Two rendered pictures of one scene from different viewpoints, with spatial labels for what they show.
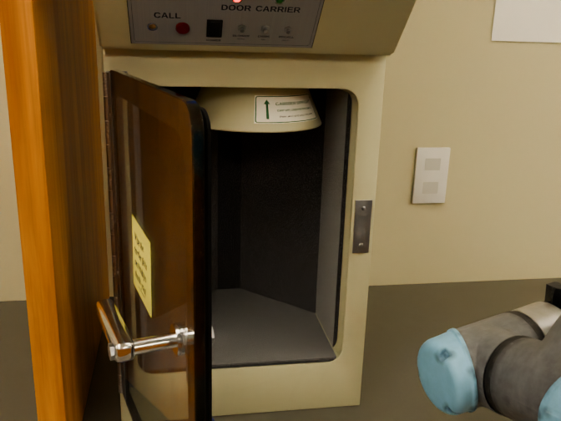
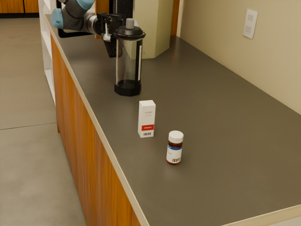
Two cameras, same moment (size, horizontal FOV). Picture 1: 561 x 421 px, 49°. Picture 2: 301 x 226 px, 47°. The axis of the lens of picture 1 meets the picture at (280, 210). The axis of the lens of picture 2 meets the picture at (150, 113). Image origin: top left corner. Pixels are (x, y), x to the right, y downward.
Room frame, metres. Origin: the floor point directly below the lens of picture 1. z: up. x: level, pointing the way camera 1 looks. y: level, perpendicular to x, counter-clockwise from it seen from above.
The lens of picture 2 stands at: (0.50, -1.65, 1.48)
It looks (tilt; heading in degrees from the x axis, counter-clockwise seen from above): 28 degrees down; 77
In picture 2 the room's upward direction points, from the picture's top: 4 degrees clockwise
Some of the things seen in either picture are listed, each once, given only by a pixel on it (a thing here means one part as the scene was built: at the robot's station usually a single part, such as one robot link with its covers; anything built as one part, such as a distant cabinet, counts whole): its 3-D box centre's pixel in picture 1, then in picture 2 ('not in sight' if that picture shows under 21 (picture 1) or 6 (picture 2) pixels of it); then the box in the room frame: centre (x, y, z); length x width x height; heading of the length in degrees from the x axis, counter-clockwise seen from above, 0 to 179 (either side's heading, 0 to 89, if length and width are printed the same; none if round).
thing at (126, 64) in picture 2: not in sight; (128, 61); (0.67, -0.47, 1.06); 0.11 x 0.11 x 0.21
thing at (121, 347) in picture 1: (134, 326); not in sight; (0.46, 0.12, 1.20); 0.10 x 0.05 x 0.03; 25
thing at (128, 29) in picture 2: not in sight; (130, 28); (0.67, -0.47, 1.18); 0.09 x 0.09 x 0.07
